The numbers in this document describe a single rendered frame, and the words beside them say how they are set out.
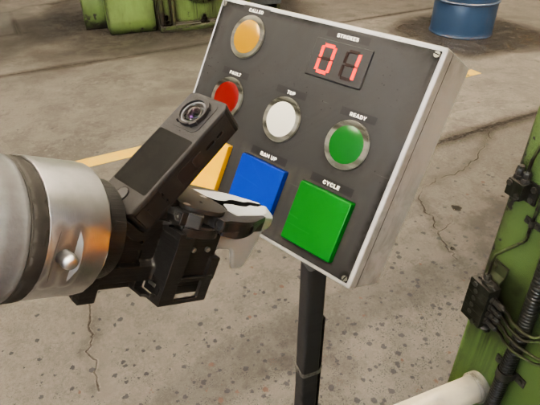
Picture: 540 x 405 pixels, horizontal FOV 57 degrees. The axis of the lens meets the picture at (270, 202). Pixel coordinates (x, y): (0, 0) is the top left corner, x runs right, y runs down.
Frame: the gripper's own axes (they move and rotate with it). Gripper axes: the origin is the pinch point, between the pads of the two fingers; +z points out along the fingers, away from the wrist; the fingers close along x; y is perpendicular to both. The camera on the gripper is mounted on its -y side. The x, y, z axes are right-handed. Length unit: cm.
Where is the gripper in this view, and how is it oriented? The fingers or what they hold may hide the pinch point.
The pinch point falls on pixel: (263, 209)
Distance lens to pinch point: 49.9
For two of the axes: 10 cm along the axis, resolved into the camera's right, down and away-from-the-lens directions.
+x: 7.4, 3.9, -5.6
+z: 5.9, 0.4, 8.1
